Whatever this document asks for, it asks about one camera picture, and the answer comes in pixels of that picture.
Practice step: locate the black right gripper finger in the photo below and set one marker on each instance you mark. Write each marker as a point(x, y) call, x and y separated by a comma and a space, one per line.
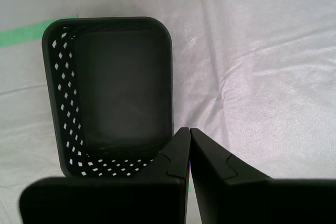
point(105, 203)
point(262, 203)

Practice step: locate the black perforated plastic basket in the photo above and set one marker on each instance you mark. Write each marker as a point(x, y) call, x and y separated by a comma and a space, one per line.
point(118, 90)

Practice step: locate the small green tape mark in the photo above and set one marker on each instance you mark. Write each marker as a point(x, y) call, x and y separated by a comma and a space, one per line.
point(190, 187)

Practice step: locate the white table cloth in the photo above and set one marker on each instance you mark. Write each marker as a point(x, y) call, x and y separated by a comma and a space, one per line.
point(249, 77)

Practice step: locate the long green tape strip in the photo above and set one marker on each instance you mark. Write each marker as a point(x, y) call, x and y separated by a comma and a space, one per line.
point(21, 35)

